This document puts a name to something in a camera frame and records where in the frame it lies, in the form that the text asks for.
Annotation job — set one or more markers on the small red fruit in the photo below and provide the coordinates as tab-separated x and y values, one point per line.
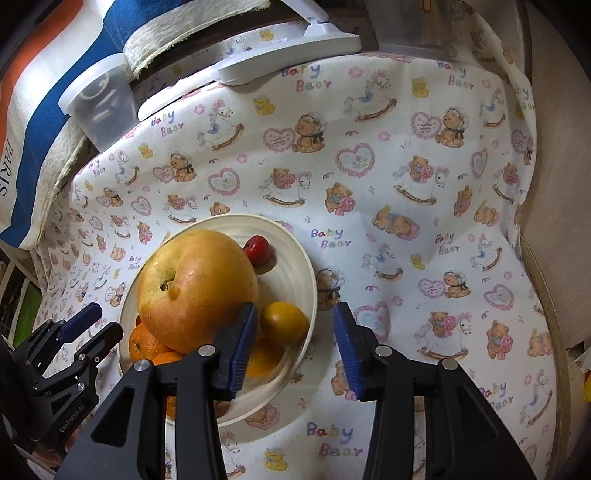
257	250

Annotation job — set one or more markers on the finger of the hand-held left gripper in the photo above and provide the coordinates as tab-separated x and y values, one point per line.
81	321
99	346

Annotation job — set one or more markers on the clear plastic box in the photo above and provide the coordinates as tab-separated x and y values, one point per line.
411	27

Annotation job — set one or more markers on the striped blanket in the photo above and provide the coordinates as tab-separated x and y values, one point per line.
41	115

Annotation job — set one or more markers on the bear print tablecloth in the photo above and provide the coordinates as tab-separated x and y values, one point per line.
369	207

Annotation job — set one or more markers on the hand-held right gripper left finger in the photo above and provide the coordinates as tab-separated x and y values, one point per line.
240	350

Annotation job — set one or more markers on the orange with dark stem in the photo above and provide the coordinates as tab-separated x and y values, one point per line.
263	362

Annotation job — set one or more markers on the yellow cherry tomato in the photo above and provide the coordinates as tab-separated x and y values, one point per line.
284	323

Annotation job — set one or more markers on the translucent plastic lidded container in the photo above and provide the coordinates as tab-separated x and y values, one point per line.
101	106

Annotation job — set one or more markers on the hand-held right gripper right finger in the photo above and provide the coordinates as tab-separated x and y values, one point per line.
348	350

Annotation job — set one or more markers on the cream round plate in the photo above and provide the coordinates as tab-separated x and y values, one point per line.
291	277

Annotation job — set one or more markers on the smooth orange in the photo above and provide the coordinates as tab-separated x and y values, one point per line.
143	346

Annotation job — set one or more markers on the large yellow-red apple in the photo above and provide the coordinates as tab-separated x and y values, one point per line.
198	286

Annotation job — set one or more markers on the white desk lamp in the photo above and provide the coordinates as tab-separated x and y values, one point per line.
300	50

